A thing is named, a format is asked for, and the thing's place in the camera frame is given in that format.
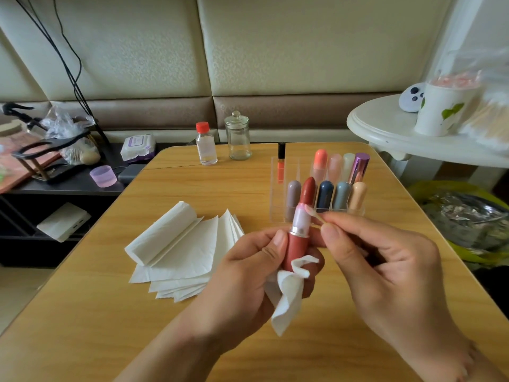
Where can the person's right hand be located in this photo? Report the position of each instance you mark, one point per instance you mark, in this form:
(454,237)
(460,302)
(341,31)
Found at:
(405,294)

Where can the person's left hand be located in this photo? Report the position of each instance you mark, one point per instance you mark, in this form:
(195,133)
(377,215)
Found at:
(238,294)

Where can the white tissue sheet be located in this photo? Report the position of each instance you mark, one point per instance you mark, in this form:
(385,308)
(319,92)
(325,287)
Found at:
(286,302)

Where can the stack of white tissues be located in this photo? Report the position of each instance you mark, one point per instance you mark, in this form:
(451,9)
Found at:
(183,258)

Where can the red lipstick pink tube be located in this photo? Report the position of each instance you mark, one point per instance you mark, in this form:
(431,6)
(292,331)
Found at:
(299,226)

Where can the clear acrylic lipstick organizer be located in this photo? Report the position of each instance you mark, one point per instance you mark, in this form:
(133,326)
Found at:
(330,191)

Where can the person's right forearm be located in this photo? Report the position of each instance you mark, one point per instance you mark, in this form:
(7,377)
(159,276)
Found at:
(481,370)

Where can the yellow-green bin with bag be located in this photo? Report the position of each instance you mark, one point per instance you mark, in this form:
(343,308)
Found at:
(465,222)

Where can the clear bottle red cap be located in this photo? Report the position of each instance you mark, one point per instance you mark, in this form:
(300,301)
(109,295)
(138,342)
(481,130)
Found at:
(206,147)

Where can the glass jar with lid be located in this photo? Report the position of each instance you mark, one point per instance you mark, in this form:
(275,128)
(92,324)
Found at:
(237,139)

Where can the white round side table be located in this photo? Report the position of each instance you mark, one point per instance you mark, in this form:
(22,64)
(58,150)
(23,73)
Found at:
(382,123)

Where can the wet wipes pack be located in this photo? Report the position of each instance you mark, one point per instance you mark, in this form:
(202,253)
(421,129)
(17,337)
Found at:
(138,147)

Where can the small purple plastic cup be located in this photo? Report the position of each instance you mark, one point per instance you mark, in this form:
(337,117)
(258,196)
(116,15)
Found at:
(103,176)

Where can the white mug green leaf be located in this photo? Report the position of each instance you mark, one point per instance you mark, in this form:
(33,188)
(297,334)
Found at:
(441,111)

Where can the white power bank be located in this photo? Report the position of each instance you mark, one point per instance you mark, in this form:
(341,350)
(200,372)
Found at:
(63,222)

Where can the black low shelf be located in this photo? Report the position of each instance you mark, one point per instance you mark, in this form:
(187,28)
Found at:
(71,191)

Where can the white panda figure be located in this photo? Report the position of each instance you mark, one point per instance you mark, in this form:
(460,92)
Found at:
(412,97)

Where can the crumpled clear plastic bag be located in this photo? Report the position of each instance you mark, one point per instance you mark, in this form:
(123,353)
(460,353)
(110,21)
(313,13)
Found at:
(63,121)

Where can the pink tray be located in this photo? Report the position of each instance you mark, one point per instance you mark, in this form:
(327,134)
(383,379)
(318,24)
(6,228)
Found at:
(16,167)

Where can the beige padded backrest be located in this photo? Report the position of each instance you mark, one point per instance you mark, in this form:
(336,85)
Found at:
(318,43)

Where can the green plastic wrapper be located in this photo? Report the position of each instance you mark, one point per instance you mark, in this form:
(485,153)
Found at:
(2,177)

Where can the jar with wooden lid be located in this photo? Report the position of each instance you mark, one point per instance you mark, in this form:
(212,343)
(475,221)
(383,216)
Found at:
(9,127)

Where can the black clip tool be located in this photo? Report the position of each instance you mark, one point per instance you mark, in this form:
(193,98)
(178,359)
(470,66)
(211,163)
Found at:
(17,109)

